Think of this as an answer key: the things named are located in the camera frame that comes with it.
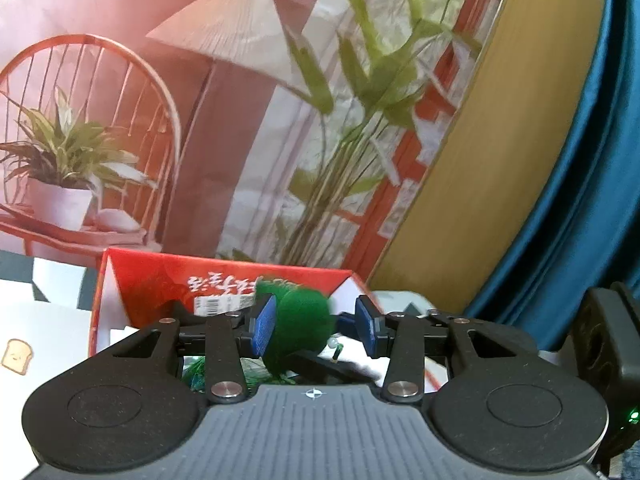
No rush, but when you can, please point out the printed room scene backdrop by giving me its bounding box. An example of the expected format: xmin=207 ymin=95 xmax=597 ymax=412
xmin=1 ymin=0 xmax=502 ymax=278

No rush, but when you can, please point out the cartoon printed tablecloth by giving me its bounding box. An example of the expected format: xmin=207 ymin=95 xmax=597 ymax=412
xmin=1 ymin=252 xmax=98 ymax=479

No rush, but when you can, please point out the red strawberry cardboard box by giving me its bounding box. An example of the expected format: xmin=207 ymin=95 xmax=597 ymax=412
xmin=88 ymin=246 xmax=454 ymax=395

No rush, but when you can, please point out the teal blue curtain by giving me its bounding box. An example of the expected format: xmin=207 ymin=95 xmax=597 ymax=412
xmin=465 ymin=0 xmax=639 ymax=350

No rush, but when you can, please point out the green felt tasselled ornament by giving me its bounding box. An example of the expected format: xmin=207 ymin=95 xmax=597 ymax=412
xmin=199 ymin=278 xmax=336 ymax=379

